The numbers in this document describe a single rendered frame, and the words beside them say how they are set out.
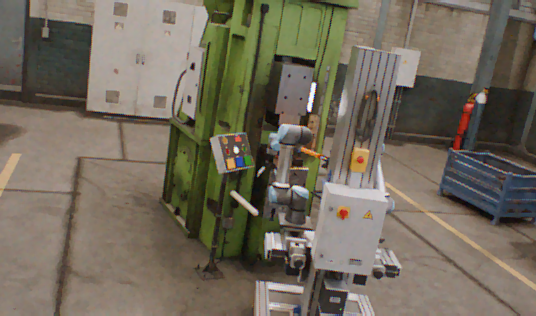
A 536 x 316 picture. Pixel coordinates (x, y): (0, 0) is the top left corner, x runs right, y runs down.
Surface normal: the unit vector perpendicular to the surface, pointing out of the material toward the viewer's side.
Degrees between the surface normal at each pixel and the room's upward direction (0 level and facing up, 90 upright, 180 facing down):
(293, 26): 90
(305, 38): 90
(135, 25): 90
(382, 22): 90
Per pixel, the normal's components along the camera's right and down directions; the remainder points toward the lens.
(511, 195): 0.38, 0.29
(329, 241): 0.04, 0.28
